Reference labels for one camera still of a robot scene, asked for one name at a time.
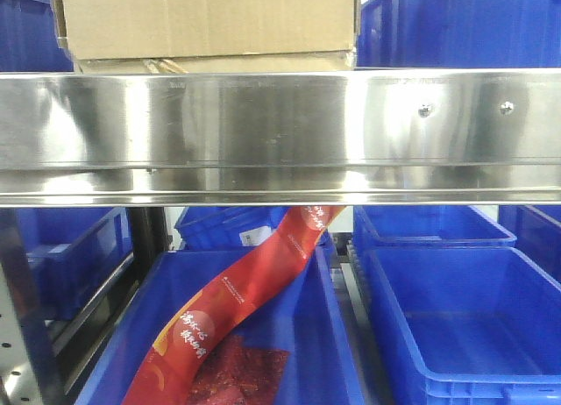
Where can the brown cardboard box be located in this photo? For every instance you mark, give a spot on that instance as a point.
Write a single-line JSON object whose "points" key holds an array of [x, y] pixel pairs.
{"points": [[209, 36]]}

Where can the blue bin upper shelf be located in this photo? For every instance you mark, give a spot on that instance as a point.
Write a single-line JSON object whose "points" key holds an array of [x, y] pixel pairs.
{"points": [[459, 34]]}

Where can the blue bin lower back centre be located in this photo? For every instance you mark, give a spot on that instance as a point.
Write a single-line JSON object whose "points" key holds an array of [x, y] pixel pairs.
{"points": [[227, 228]]}

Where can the blue bin lower back right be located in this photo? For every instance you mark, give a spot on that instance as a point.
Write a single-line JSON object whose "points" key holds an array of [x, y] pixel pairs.
{"points": [[427, 226]]}

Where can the blue bin with package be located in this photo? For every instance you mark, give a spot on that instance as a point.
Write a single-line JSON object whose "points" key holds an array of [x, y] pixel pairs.
{"points": [[303, 320]]}

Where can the crumpled brown packing tape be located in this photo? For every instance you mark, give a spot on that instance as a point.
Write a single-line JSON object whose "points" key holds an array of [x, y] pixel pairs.
{"points": [[163, 66]]}

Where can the red printed snack package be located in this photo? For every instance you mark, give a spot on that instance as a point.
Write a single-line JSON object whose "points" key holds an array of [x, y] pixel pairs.
{"points": [[169, 368]]}

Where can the blue bin far right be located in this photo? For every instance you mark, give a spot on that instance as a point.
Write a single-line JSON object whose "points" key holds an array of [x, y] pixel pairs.
{"points": [[537, 228]]}

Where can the blue bin upper left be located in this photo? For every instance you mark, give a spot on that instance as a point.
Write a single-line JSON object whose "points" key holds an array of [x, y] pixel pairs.
{"points": [[28, 38]]}

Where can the steel left shelf post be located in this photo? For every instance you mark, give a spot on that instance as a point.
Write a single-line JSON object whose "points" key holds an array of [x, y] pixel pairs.
{"points": [[29, 372]]}

